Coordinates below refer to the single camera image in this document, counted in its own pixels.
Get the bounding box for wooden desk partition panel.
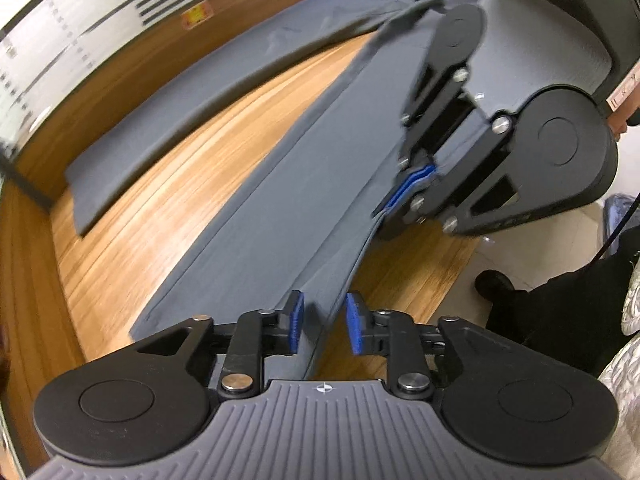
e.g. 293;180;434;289
0;0;386;211

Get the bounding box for black cable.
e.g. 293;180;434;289
592;190;640;262

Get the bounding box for black shoe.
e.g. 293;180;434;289
475;270;516;306

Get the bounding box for white quilted jacket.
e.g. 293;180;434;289
597;260;640;480

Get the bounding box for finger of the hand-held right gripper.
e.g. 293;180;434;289
385;45;468;206
380;115;531;233

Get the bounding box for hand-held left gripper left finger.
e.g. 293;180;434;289
132;291;305;402

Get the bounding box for person's right hand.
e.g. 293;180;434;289
611;97;632;136

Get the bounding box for grey pants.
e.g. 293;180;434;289
65;0;493;381

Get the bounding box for red sticker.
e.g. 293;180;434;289
182;4;214;30

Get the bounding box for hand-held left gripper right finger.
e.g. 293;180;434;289
346;291;503;401

